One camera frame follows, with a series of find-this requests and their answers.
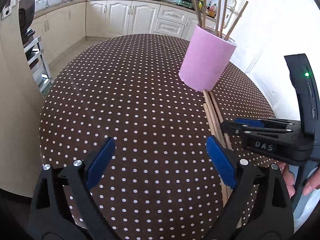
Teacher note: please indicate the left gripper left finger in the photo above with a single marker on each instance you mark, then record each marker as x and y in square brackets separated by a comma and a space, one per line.
[50, 216]

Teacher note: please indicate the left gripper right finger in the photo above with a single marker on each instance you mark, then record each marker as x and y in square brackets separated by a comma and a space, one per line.
[271, 216]

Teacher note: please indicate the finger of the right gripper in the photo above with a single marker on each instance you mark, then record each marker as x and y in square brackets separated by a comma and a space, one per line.
[270, 133]
[241, 123]

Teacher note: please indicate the lower kitchen cabinets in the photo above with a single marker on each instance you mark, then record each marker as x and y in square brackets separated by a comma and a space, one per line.
[65, 25]

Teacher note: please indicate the person right hand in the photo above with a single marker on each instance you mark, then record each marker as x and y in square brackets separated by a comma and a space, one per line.
[289, 178]

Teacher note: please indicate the pink cylindrical cup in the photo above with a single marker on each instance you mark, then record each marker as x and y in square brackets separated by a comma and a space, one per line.
[206, 58]

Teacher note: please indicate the white door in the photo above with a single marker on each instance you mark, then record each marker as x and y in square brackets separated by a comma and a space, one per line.
[267, 31]

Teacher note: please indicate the brown polka dot tablecloth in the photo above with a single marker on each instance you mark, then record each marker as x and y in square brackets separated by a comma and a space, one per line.
[160, 182]

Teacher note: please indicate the orange oil bottle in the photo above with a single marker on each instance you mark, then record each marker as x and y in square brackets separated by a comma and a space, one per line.
[213, 10]

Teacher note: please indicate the dark sauce bottle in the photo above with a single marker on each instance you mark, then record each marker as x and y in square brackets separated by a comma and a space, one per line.
[208, 7]

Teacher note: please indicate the green yellow bottle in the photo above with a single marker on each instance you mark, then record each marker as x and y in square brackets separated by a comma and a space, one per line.
[201, 2]

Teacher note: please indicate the green electric cooker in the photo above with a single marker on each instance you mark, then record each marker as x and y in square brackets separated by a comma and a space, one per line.
[185, 3]

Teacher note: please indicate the metal storage rack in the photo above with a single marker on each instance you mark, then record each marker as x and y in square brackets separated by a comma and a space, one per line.
[34, 53]

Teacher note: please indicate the black appliance on rack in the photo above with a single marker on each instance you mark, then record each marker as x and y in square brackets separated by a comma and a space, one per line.
[26, 13]

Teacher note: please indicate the silver door handle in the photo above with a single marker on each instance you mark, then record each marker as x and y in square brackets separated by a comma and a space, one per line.
[231, 8]

